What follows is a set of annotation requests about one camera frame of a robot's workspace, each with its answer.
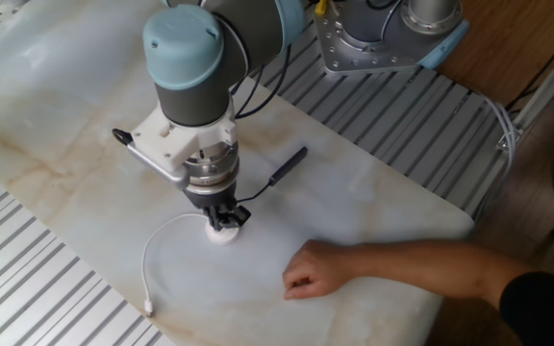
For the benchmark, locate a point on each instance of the marble pattern table board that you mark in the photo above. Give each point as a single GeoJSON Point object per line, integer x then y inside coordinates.
{"type": "Point", "coordinates": [41, 120]}

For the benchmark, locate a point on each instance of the person's bare hand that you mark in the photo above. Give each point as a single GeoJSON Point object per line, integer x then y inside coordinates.
{"type": "Point", "coordinates": [318, 271]}

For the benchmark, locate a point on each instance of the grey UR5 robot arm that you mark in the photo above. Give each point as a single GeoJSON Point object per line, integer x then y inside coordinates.
{"type": "Point", "coordinates": [185, 48]}

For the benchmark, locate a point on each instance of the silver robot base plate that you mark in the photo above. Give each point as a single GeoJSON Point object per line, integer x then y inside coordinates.
{"type": "Point", "coordinates": [344, 48]}

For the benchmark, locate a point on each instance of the person's bare forearm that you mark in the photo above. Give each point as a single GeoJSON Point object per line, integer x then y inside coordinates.
{"type": "Point", "coordinates": [426, 269]}

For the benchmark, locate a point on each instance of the white round docking station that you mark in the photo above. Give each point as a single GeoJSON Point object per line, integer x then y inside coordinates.
{"type": "Point", "coordinates": [221, 238]}

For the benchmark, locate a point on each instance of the white printed wrist mount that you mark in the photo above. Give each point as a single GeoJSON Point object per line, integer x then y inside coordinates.
{"type": "Point", "coordinates": [176, 139]}

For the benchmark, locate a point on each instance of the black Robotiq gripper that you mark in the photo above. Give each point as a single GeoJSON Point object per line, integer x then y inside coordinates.
{"type": "Point", "coordinates": [209, 198]}

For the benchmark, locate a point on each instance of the aluminium frame bar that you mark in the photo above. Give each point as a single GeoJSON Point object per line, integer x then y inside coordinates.
{"type": "Point", "coordinates": [546, 89]}

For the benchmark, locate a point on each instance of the black shirt sleeve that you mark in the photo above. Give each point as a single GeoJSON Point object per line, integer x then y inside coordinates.
{"type": "Point", "coordinates": [546, 312]}

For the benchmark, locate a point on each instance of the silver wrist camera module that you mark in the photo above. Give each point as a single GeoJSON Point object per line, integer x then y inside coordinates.
{"type": "Point", "coordinates": [157, 165]}

